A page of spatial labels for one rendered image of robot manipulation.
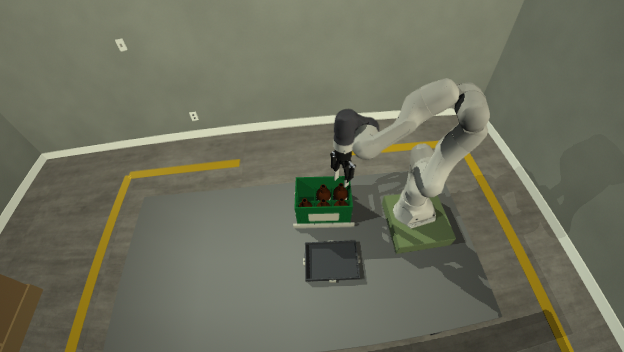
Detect green bottle crate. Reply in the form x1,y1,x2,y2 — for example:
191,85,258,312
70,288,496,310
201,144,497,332
295,176,353,224

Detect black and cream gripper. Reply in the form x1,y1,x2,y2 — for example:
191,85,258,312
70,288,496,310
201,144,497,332
330,150,356,188

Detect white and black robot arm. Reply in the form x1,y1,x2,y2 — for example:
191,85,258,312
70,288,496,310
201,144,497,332
333,78,490,229

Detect brown glass bottle with white label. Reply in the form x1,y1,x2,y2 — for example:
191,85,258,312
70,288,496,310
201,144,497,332
316,184,330,201

